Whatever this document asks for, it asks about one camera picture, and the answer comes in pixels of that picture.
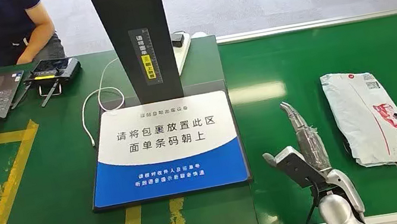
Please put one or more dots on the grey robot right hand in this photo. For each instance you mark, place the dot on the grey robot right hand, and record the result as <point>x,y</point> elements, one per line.
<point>309,141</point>

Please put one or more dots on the person's left hand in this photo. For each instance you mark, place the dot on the person's left hand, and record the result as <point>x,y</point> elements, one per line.
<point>24,59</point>

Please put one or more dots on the white plastic mailer package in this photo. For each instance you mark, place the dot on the white plastic mailer package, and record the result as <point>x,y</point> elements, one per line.
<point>375,119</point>

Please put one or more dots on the person's left forearm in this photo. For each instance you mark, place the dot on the person's left forearm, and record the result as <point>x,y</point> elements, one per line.
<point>43,38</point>

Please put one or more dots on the green conveyor belt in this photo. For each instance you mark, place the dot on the green conveyor belt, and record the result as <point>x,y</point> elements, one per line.
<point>274,59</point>

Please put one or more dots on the black remote controller with screen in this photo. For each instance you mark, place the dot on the black remote controller with screen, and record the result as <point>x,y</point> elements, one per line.
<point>52,70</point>

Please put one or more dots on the black scanner column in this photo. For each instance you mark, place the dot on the black scanner column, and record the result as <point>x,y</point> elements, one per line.
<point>137,37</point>

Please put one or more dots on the blue white scanner base board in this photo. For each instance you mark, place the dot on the blue white scanner base board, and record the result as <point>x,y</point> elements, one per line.
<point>167,140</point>

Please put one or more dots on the white power strip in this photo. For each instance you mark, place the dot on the white power strip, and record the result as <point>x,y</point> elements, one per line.
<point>185,53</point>

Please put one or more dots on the black power adapter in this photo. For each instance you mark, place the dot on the black power adapter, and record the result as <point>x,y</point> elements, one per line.
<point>177,39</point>

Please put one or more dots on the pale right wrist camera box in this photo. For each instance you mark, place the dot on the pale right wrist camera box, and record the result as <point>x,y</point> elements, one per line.
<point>294,165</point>

